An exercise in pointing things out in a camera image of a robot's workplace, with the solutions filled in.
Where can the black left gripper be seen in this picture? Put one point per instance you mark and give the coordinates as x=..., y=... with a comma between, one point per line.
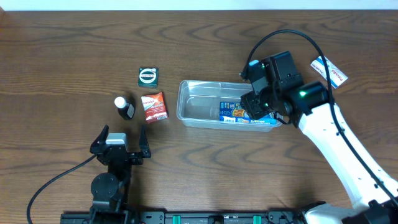
x=119, y=156

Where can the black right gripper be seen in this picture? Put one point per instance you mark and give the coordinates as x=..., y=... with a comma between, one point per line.
x=252, y=106

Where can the dark syrup bottle white cap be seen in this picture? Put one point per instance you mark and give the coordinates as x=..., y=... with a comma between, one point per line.
x=126, y=110

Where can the blue KoolFever box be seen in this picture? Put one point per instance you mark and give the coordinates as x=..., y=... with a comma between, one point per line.
x=235, y=113

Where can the red Panadol ActiFast box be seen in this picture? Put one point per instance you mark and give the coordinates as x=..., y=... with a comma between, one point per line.
x=154, y=107

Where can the white blue Panadol box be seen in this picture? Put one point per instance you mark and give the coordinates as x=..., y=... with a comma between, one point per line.
x=337, y=77

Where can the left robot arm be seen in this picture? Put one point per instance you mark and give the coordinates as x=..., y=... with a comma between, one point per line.
x=110, y=189

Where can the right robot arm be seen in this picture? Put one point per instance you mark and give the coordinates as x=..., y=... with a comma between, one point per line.
x=278, y=88

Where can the clear plastic container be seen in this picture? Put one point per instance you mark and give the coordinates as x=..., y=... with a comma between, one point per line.
x=205, y=104

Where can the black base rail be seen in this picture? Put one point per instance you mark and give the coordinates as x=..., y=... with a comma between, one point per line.
x=158, y=217

